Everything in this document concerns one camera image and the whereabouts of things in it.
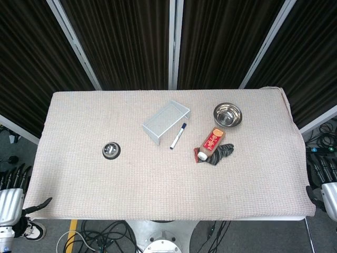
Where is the silver aluminium partition post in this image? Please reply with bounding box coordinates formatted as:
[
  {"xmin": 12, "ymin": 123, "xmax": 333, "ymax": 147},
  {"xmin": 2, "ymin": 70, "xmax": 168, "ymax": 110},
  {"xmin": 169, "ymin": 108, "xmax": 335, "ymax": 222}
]
[
  {"xmin": 0, "ymin": 114, "xmax": 41, "ymax": 145},
  {"xmin": 167, "ymin": 0, "xmax": 184, "ymax": 90},
  {"xmin": 299, "ymin": 111, "xmax": 337, "ymax": 134},
  {"xmin": 239, "ymin": 0, "xmax": 293, "ymax": 90},
  {"xmin": 46, "ymin": 0, "xmax": 102, "ymax": 91}
]

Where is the black corrugated partition panel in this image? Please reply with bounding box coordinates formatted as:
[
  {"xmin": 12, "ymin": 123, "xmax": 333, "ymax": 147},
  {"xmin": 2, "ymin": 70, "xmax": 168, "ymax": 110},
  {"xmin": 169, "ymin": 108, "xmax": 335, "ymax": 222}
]
[
  {"xmin": 177, "ymin": 0, "xmax": 285, "ymax": 90},
  {"xmin": 244, "ymin": 0, "xmax": 337, "ymax": 128},
  {"xmin": 60, "ymin": 0, "xmax": 172, "ymax": 91},
  {"xmin": 0, "ymin": 0, "xmax": 96, "ymax": 138}
]

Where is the white black sneaker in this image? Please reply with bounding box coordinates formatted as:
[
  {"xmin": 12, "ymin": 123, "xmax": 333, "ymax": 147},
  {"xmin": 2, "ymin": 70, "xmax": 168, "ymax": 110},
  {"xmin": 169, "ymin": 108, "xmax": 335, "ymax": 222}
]
[{"xmin": 21, "ymin": 220, "xmax": 47, "ymax": 241}]

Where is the brown sauce bottle red label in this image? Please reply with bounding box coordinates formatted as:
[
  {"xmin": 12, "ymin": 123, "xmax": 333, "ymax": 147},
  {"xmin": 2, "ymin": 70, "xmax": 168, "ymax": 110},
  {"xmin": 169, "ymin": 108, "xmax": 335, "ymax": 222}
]
[{"xmin": 197, "ymin": 126, "xmax": 226, "ymax": 161}]

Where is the white cable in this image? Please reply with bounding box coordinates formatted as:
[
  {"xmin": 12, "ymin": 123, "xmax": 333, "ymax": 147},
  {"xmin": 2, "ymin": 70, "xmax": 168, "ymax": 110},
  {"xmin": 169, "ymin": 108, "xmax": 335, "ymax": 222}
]
[{"xmin": 56, "ymin": 230, "xmax": 97, "ymax": 253}]

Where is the black grey striped sock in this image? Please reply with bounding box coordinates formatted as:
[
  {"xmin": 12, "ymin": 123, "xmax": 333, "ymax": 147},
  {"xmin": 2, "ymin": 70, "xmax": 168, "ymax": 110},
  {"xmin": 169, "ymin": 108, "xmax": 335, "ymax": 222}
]
[{"xmin": 201, "ymin": 143, "xmax": 234, "ymax": 167}]

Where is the stainless steel bowl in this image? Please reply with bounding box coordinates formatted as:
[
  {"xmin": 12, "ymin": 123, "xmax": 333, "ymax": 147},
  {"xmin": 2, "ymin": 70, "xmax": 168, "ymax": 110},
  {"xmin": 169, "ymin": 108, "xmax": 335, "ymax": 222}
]
[{"xmin": 213, "ymin": 102, "xmax": 243, "ymax": 128}]

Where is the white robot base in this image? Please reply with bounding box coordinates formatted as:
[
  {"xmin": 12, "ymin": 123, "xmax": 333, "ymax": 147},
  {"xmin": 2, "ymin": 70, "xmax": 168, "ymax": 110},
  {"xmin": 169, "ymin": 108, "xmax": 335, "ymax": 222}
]
[{"xmin": 125, "ymin": 220, "xmax": 201, "ymax": 253}]

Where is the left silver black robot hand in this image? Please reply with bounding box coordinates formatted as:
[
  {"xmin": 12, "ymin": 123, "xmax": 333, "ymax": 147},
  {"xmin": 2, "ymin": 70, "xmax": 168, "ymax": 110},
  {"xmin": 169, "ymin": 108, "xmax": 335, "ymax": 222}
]
[{"xmin": 0, "ymin": 162, "xmax": 53, "ymax": 226}]

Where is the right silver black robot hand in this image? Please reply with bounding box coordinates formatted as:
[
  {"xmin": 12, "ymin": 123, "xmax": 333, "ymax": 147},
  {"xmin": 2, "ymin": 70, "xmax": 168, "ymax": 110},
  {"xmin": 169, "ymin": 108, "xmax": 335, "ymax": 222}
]
[{"xmin": 306, "ymin": 152, "xmax": 337, "ymax": 220}]

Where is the black cable with inline box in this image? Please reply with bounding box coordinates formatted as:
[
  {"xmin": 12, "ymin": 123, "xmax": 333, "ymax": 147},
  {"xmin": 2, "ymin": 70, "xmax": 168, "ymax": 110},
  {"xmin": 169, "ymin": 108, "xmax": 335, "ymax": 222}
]
[{"xmin": 204, "ymin": 220, "xmax": 230, "ymax": 241}]

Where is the black cable bundle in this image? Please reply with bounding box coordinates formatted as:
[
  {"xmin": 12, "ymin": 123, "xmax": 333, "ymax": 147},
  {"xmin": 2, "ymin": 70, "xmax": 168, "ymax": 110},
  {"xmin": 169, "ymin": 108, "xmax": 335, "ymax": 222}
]
[{"xmin": 78, "ymin": 220, "xmax": 139, "ymax": 253}]

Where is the black cable tangle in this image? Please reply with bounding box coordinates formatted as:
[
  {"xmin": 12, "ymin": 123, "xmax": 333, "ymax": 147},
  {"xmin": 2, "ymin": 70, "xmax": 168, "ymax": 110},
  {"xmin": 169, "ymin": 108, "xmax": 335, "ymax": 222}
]
[{"xmin": 305, "ymin": 120, "xmax": 337, "ymax": 148}]

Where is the white marker pen blue cap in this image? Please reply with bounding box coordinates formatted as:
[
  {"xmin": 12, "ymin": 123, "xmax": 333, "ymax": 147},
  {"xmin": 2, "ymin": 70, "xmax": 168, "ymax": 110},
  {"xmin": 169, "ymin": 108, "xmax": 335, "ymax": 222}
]
[{"xmin": 169, "ymin": 122, "xmax": 187, "ymax": 151}]

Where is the metal table leg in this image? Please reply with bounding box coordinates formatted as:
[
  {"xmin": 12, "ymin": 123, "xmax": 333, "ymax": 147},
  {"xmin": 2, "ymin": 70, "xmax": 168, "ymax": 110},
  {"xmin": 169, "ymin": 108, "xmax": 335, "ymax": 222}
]
[{"xmin": 304, "ymin": 217, "xmax": 316, "ymax": 253}]

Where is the beige waffle tablecloth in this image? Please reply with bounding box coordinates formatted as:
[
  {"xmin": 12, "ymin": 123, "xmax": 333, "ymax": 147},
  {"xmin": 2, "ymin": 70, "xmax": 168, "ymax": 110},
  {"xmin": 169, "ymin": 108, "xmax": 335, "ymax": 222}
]
[{"xmin": 23, "ymin": 86, "xmax": 316, "ymax": 221}]

